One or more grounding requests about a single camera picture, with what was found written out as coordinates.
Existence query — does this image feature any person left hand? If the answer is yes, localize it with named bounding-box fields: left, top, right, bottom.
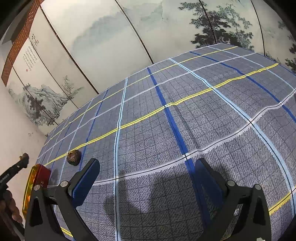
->
left=1, top=190, right=25, bottom=240

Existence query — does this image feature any brown passion fruit left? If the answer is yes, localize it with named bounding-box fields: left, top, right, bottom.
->
left=20, top=153, right=29, bottom=161

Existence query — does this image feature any brown passion fruit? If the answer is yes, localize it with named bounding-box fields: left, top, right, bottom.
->
left=20, top=153, right=29, bottom=161
left=66, top=150, right=82, bottom=166

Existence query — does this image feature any red tin box gold interior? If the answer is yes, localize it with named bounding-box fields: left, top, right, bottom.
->
left=22, top=164, right=51, bottom=219

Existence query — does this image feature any brown passion fruit top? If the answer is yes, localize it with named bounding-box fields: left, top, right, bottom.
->
left=66, top=150, right=82, bottom=166

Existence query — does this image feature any blue plaid tablecloth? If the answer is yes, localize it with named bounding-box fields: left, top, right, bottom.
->
left=37, top=44, right=295, bottom=240

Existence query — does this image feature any painted landscape folding screen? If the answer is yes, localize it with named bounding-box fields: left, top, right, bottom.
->
left=1, top=1, right=295, bottom=133

